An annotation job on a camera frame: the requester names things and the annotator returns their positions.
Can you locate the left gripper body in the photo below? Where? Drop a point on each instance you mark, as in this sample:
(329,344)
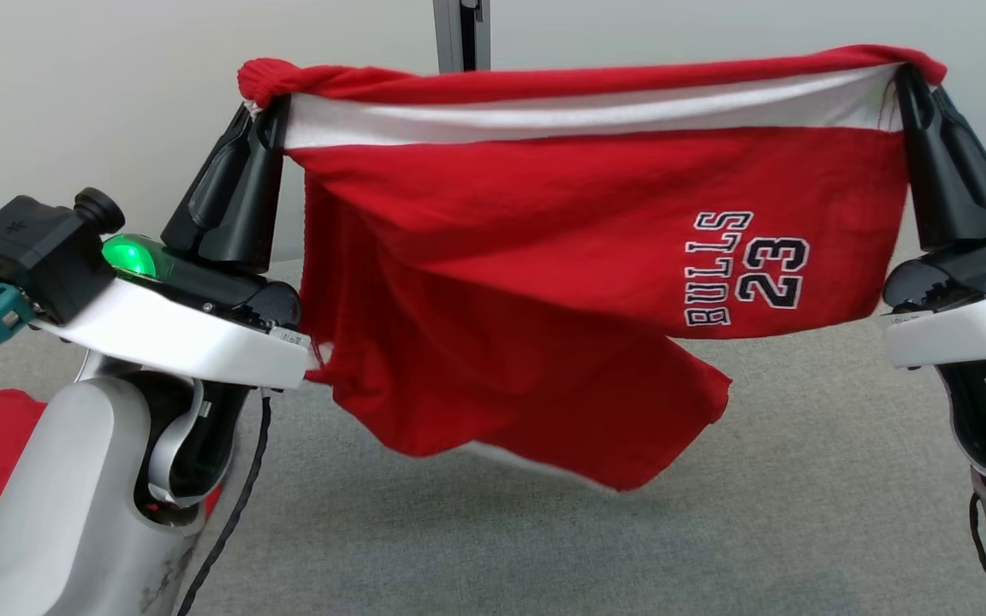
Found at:
(185,342)

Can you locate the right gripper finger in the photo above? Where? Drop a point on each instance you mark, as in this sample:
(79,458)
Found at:
(981,180)
(934,188)

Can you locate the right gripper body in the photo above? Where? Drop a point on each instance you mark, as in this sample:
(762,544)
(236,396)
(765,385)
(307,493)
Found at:
(972,329)

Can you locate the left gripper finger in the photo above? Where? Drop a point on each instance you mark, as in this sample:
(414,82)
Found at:
(253,214)
(206,192)

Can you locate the red Bulls 23 shorts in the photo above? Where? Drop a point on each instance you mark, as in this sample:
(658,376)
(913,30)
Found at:
(544,257)

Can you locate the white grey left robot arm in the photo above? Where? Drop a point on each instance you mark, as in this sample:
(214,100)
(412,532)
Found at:
(56,496)

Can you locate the grey fabric sofa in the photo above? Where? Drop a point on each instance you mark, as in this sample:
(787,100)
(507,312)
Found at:
(715,530)

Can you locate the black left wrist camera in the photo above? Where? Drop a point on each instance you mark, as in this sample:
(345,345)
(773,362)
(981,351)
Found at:
(31,248)

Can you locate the grey metal partition post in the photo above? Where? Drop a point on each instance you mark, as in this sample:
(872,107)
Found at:
(450,34)

